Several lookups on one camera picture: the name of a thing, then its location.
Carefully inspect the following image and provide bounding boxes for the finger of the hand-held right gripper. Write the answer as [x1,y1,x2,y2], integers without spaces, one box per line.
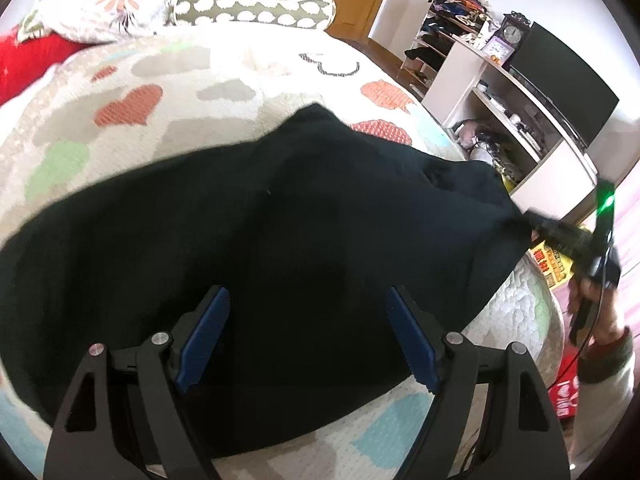
[520,210,597,262]

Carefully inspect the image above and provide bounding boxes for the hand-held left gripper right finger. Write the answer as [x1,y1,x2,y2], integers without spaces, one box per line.
[386,285,571,480]

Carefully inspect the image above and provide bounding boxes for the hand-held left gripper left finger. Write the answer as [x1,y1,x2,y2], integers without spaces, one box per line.
[44,285,232,480]

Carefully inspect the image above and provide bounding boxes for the black pants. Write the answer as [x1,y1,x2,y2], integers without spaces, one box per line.
[0,102,533,453]

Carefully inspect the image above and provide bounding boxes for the person's right forearm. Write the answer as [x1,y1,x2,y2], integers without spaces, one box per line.
[575,327,640,466]

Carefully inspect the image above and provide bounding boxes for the person's right hand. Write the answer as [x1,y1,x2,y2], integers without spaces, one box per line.
[566,277,630,347]

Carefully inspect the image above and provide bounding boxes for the yellow box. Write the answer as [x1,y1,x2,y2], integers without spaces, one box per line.
[532,242,576,289]

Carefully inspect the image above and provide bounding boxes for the red bag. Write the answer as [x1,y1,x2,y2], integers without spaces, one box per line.
[547,350,582,418]

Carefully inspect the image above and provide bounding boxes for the black television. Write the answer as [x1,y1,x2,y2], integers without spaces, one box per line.
[510,21,621,146]

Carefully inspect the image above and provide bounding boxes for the white cabinet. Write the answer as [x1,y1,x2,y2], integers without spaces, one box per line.
[422,35,601,226]

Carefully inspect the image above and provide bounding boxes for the small purple clock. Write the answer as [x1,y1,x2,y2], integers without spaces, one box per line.
[482,37,516,65]

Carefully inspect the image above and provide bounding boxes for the dark ornate clock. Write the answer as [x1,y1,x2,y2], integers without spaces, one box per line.
[499,11,532,47]

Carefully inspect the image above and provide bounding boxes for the shoe rack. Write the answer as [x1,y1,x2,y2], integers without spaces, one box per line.
[400,0,496,101]

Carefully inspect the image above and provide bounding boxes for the heart print quilt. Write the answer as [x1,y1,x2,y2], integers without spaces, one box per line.
[0,22,566,480]

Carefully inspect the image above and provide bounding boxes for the red blanket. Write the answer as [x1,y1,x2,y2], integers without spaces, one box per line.
[0,27,86,106]

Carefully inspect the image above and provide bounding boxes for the green cloud print bolster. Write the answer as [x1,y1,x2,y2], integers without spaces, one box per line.
[167,0,337,36]

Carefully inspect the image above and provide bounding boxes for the floral pillow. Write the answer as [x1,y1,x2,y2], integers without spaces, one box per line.
[17,0,181,46]

